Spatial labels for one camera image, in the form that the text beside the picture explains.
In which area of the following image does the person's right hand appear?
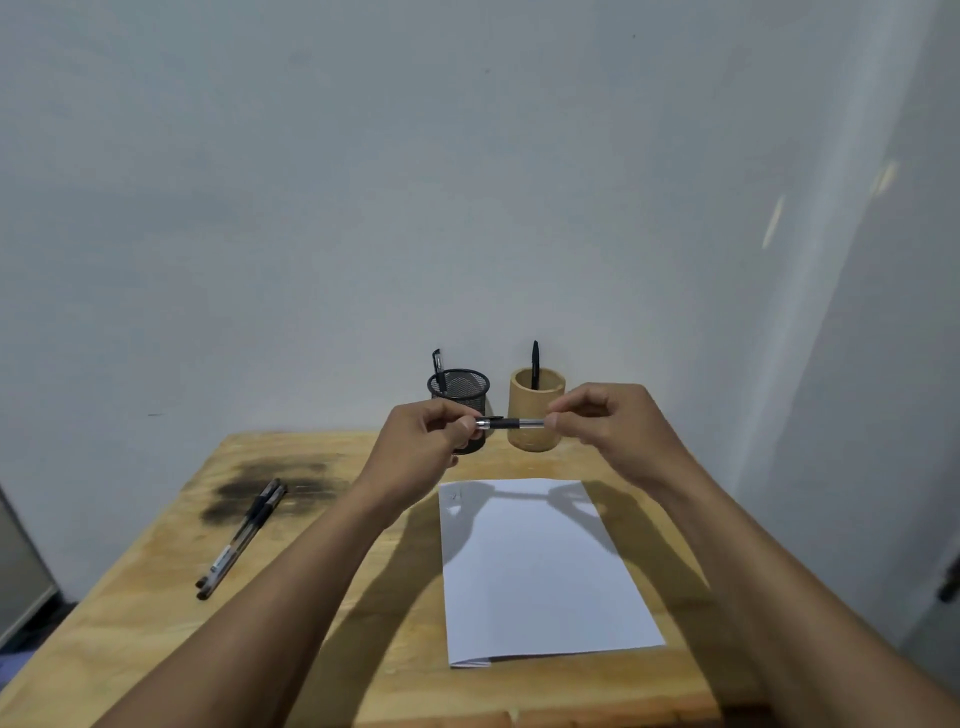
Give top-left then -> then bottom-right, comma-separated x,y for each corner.
545,383 -> 700,502

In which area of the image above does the person's left hand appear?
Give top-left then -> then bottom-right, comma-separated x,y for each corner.
351,398 -> 487,520

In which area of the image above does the person's right forearm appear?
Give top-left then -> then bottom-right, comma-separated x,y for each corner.
643,466 -> 960,728

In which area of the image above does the person's left forearm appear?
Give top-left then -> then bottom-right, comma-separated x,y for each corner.
93,480 -> 412,728

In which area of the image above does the bamboo pen holder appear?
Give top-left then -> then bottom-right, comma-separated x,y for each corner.
507,366 -> 567,453

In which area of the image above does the black mesh pen holder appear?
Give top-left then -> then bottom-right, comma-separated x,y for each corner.
426,368 -> 492,456

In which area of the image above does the white paper sheet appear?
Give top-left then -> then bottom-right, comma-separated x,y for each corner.
437,478 -> 667,669

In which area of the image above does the grey cabinet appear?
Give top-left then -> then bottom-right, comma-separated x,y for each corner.
0,483 -> 60,651

